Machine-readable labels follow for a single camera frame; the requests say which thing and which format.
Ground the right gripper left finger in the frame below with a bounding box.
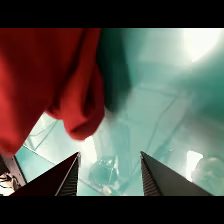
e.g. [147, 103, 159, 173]
[9, 151, 82, 197]

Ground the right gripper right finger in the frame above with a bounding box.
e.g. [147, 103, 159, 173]
[139, 150, 214, 197]

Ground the red T-shirt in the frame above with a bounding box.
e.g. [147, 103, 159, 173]
[0, 27, 106, 158]

